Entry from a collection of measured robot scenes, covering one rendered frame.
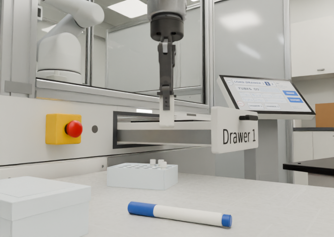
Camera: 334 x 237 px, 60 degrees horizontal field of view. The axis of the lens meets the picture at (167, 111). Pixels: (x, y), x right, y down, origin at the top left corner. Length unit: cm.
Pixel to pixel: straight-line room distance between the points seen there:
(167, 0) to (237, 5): 208
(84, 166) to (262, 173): 120
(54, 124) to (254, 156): 128
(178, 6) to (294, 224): 46
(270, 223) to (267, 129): 142
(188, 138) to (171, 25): 28
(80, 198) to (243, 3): 247
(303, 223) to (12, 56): 62
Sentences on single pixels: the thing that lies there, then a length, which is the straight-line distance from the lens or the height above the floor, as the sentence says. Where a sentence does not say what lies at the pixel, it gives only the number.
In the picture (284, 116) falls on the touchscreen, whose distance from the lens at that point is 174.
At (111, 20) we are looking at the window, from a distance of 95.
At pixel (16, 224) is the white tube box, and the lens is 30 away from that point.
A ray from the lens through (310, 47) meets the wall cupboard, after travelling 411.
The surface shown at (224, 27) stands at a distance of 268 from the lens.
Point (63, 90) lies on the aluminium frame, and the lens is 77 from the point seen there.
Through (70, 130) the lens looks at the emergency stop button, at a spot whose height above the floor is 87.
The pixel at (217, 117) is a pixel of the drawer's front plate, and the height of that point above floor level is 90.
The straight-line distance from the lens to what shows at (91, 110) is 82.
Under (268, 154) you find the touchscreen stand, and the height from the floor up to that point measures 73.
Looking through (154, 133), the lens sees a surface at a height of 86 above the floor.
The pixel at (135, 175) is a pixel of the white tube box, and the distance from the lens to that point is 58.
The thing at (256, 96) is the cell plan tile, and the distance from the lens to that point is 173.
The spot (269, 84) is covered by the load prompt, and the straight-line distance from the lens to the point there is 189.
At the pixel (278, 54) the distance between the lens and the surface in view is 245.
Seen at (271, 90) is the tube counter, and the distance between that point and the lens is 184.
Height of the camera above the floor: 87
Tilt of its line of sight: 4 degrees up
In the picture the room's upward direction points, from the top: straight up
